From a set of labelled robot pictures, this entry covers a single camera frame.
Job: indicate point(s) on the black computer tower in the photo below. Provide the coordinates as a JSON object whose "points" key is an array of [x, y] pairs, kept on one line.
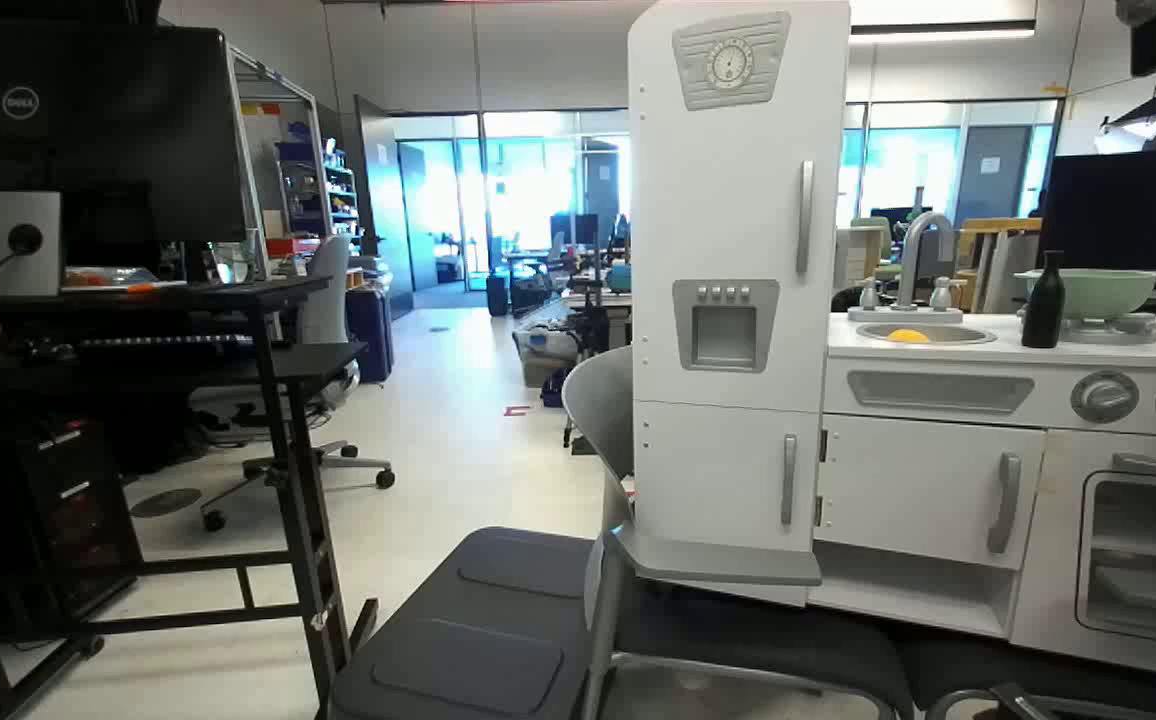
{"points": [[66, 530]]}

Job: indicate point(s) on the black Dell monitor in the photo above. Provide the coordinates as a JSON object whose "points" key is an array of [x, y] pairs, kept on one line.
{"points": [[128, 124]]}

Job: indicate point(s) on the grey toy faucet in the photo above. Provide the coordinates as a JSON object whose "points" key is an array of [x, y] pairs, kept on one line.
{"points": [[908, 304]]}

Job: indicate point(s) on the grey toy sink basin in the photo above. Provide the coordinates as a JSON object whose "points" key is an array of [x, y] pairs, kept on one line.
{"points": [[940, 332]]}

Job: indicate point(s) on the mint green bowl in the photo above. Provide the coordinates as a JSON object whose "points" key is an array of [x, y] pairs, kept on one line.
{"points": [[1106, 294]]}

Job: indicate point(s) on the black monitor right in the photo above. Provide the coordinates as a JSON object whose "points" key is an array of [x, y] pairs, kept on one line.
{"points": [[1100, 210]]}

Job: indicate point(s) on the white toy kitchen cabinet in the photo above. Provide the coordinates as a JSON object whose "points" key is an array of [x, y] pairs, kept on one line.
{"points": [[908, 466]]}

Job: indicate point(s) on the grey office chair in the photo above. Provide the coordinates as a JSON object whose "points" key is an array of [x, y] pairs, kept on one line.
{"points": [[235, 412]]}

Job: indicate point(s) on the white oven door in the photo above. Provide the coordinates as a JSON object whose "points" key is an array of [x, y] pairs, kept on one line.
{"points": [[1091, 571]]}

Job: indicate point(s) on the black bottle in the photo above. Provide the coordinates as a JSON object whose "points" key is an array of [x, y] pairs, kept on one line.
{"points": [[1045, 304]]}

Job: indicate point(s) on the orange round object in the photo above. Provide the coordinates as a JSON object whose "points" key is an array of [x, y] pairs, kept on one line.
{"points": [[908, 339]]}

